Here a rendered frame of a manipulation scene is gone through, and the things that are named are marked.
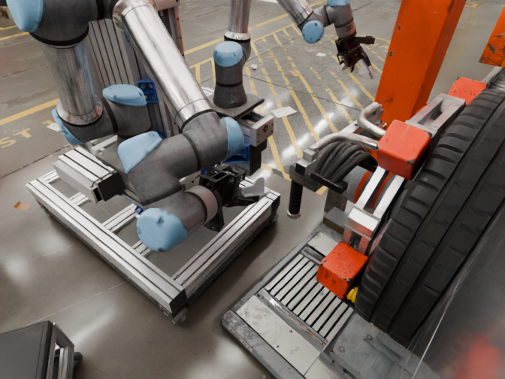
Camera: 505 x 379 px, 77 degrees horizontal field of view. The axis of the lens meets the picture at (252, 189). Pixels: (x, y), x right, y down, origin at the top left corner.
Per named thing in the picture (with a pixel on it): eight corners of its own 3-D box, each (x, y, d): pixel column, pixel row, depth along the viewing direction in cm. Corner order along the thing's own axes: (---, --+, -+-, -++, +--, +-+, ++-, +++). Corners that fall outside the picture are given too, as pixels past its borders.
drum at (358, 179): (393, 235, 89) (409, 198, 80) (328, 199, 100) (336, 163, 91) (414, 210, 97) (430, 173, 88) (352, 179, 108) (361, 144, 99)
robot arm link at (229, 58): (211, 83, 133) (208, 49, 124) (220, 71, 143) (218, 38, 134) (239, 85, 131) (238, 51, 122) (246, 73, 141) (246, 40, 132)
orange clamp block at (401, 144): (411, 182, 65) (413, 164, 57) (376, 165, 69) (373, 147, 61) (430, 153, 65) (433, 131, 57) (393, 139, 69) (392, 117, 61)
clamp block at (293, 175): (315, 193, 85) (317, 177, 81) (288, 178, 89) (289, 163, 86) (325, 184, 87) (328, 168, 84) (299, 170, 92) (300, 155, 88)
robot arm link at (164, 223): (156, 203, 49) (179, 252, 50) (196, 182, 59) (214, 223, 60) (123, 214, 53) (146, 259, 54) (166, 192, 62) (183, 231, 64)
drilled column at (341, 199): (337, 218, 201) (350, 165, 173) (323, 210, 206) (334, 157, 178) (345, 210, 206) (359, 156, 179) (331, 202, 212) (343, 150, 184)
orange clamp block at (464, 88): (470, 114, 83) (489, 83, 82) (439, 104, 87) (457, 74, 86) (467, 124, 89) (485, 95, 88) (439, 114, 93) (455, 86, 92)
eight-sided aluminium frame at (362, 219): (340, 320, 92) (397, 171, 56) (321, 305, 95) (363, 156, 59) (418, 219, 121) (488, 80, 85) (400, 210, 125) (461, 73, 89)
